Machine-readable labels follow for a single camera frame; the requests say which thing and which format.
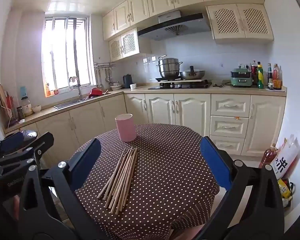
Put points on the orange bottle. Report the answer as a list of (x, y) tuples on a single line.
[(48, 90)]

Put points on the large glass jar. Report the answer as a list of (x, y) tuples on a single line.
[(27, 108)]

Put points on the wide cream lattice door cabinet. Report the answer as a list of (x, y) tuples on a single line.
[(237, 22)]

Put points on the cream lower kitchen cabinets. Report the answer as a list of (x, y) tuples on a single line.
[(160, 110)]

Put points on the green electric cooker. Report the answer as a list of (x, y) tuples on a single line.
[(241, 80)]

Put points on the brown polka dot tablecloth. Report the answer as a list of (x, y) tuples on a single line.
[(165, 175)]

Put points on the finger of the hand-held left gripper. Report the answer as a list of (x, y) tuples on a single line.
[(43, 141), (13, 140)]

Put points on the metal sink faucet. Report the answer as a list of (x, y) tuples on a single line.
[(79, 90)]

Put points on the hanging metal spatula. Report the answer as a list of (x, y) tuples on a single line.
[(108, 76)]

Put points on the grey range hood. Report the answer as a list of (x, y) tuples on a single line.
[(175, 27)]

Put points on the dark bottle with red label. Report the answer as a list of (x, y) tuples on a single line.
[(254, 70)]

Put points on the red net bag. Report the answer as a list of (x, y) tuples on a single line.
[(9, 105)]

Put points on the white printed sack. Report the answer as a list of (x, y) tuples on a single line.
[(285, 160)]

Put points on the small red jar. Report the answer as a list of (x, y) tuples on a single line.
[(56, 92)]

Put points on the green and yellow bottle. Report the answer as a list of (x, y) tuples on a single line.
[(260, 77)]

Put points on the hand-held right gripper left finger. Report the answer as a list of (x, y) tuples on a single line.
[(86, 162)]

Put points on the wooden cutting board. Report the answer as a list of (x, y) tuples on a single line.
[(1, 97)]

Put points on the person's left forearm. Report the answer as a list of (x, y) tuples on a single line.
[(15, 207)]

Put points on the pile of wooden chopsticks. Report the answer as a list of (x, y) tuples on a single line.
[(120, 180)]

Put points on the red cooking oil bottle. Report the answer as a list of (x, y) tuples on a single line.
[(267, 157)]

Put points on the pink cylindrical cup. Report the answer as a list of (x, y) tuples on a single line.
[(126, 130)]

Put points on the yellow packet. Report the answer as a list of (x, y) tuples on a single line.
[(283, 188)]

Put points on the dark electric kettle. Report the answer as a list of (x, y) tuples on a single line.
[(127, 81)]

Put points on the white wall socket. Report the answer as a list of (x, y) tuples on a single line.
[(243, 65)]

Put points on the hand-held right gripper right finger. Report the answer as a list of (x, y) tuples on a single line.
[(215, 160)]

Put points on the barred kitchen window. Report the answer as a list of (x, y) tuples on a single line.
[(62, 55)]

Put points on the small white mug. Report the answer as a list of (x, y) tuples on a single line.
[(133, 87)]

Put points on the hanging metal ladle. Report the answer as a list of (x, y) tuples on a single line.
[(99, 80)]

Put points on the stainless steel sink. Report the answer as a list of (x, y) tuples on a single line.
[(67, 104)]

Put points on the light blue box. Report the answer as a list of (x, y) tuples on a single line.
[(23, 92)]

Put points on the stainless steel steamer pot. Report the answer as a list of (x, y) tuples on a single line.
[(170, 67)]

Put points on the small cream lattice door cabinet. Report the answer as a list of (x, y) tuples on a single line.
[(125, 45)]

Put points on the dark soy sauce bottle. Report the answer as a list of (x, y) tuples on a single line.
[(270, 76)]

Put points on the red pot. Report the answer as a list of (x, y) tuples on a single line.
[(95, 93)]

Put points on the metal wall utensil rack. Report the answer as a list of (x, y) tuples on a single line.
[(105, 65)]

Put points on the cream cabinet drawer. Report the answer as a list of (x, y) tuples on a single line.
[(230, 105), (226, 145), (228, 127)]

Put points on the steel wok with lid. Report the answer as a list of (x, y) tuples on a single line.
[(192, 74)]

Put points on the dark rice cooker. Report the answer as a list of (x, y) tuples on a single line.
[(30, 135)]

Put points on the small dark jar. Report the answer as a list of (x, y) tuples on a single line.
[(20, 113)]

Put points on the light wooden board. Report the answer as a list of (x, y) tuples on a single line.
[(202, 81)]

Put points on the small white bowl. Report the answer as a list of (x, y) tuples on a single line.
[(36, 109)]

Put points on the red seasoning bottle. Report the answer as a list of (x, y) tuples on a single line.
[(277, 75)]

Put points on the stack of white bowls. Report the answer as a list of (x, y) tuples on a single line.
[(115, 87)]

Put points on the dark small utensils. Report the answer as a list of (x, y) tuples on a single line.
[(218, 85)]

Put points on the black gas stove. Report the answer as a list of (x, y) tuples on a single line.
[(180, 86)]

